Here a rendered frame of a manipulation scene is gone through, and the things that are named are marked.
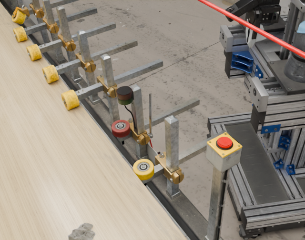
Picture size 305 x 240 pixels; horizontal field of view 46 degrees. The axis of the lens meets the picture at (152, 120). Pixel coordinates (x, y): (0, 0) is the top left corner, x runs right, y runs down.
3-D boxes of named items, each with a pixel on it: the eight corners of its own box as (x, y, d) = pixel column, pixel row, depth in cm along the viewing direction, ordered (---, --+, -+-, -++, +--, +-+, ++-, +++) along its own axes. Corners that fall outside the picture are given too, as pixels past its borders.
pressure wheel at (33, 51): (35, 41, 194) (41, 53, 193) (36, 48, 202) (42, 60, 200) (24, 44, 192) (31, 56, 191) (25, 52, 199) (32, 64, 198)
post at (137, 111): (144, 163, 175) (136, 82, 142) (147, 167, 172) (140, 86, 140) (137, 166, 173) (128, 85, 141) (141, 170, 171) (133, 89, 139)
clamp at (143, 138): (135, 125, 167) (134, 117, 164) (150, 142, 158) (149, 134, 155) (124, 130, 165) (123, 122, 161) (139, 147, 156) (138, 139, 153)
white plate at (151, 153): (136, 142, 176) (134, 126, 169) (166, 176, 159) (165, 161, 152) (135, 142, 175) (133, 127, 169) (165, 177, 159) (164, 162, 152)
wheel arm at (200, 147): (223, 135, 159) (224, 128, 156) (228, 140, 157) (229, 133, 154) (138, 180, 143) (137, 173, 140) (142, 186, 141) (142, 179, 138)
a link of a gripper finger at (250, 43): (267, 50, 119) (271, 25, 113) (249, 52, 119) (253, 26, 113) (263, 45, 122) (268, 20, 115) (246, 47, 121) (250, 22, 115)
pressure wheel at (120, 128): (126, 135, 166) (124, 115, 158) (135, 145, 161) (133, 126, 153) (111, 142, 163) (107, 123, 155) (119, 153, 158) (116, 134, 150)
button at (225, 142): (225, 138, 103) (225, 134, 102) (234, 146, 100) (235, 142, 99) (214, 144, 102) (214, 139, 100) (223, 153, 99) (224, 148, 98)
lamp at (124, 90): (132, 124, 156) (127, 84, 142) (138, 131, 153) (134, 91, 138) (120, 129, 154) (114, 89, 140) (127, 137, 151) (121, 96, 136)
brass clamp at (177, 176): (166, 158, 151) (166, 150, 148) (185, 179, 143) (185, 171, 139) (153, 165, 149) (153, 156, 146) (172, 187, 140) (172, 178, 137)
